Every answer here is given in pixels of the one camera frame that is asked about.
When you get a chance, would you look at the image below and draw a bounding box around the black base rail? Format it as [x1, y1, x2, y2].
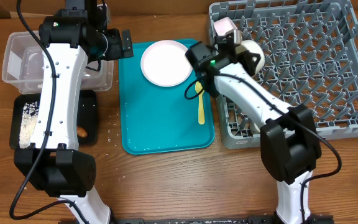
[58, 215, 335, 224]

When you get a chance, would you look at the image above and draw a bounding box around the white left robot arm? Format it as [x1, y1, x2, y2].
[14, 1, 134, 223]

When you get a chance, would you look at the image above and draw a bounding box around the black tray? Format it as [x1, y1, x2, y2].
[9, 90, 98, 150]

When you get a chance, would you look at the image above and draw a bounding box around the pink bowl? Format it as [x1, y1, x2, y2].
[213, 17, 237, 37]

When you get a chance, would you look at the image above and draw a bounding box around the white bowl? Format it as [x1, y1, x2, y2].
[239, 40, 265, 77]

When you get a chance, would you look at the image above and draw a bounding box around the teal serving tray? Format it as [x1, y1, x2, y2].
[119, 42, 215, 155]

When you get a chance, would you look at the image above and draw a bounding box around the grey dishwasher rack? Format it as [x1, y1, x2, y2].
[209, 0, 358, 139]

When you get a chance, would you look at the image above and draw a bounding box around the cream plastic cup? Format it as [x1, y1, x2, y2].
[249, 121, 260, 134]

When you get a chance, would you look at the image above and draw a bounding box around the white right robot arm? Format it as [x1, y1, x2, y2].
[185, 30, 342, 223]

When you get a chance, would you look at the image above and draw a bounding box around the yellow plastic spoon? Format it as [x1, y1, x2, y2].
[195, 82, 205, 124]

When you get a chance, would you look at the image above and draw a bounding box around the pink plate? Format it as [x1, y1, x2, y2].
[140, 40, 193, 87]

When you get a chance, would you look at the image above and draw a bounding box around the white rice pile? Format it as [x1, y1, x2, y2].
[19, 101, 39, 148]

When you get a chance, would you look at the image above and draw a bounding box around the clear plastic bin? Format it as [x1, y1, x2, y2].
[2, 32, 114, 95]

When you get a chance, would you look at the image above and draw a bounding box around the orange carrot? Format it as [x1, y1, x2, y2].
[76, 126, 88, 138]

